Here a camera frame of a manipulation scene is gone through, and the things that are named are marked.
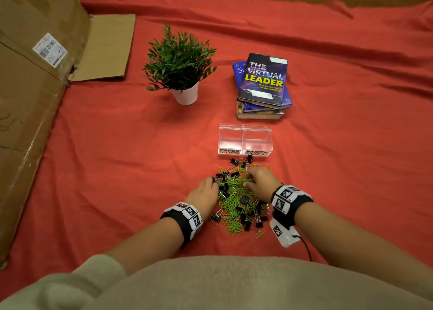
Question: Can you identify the olive brown book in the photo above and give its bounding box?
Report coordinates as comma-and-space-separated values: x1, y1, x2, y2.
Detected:
236, 100, 286, 120

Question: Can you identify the pile of black binder clips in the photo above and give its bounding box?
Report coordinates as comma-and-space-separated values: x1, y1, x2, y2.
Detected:
210, 156, 270, 232

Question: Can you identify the person's left forearm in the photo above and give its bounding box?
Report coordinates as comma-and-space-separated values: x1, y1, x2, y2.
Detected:
105, 217, 185, 276

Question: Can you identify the red cloth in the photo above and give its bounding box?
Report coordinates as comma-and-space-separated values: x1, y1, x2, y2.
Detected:
0, 0, 433, 300

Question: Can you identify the green plant in white pot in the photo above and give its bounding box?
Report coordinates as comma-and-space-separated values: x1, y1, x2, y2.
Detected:
142, 23, 218, 106

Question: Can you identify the brown cardboard box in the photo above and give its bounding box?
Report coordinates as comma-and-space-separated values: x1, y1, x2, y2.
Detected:
0, 0, 137, 270

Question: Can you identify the right black camera cable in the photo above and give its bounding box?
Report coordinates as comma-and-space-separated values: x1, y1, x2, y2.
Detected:
292, 233, 313, 262

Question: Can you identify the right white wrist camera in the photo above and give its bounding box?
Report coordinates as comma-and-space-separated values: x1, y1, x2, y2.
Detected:
269, 217, 301, 249

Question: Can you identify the clear two-compartment plastic box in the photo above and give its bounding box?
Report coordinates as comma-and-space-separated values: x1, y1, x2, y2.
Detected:
217, 123, 273, 157

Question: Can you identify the beige sweater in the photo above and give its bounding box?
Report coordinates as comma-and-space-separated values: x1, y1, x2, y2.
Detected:
0, 254, 433, 310

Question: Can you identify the blue and yellow book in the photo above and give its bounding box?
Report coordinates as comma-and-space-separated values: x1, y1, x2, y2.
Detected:
242, 102, 283, 113

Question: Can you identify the black marker wristband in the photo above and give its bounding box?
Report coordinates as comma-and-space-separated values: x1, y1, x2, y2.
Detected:
270, 184, 314, 230
160, 202, 203, 249

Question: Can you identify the right black marker wristband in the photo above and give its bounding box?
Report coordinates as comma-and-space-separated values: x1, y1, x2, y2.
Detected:
270, 184, 314, 230

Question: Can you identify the person's left hand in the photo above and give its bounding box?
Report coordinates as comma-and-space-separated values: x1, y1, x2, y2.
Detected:
184, 176, 220, 215

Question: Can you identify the left black marker wristband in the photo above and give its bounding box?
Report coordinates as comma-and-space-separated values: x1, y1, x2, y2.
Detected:
160, 202, 203, 249

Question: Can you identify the person's right forearm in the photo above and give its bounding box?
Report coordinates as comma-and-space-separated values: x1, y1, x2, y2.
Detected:
293, 201, 433, 302

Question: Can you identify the black book with yellow print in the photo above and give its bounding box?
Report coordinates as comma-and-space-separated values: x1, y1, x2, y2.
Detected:
236, 52, 289, 110

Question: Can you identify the person's right hand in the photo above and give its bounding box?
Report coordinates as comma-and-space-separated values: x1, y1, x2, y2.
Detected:
241, 167, 283, 204

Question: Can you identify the pile of green paper clips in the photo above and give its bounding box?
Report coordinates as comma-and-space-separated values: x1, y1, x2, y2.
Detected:
209, 162, 273, 238

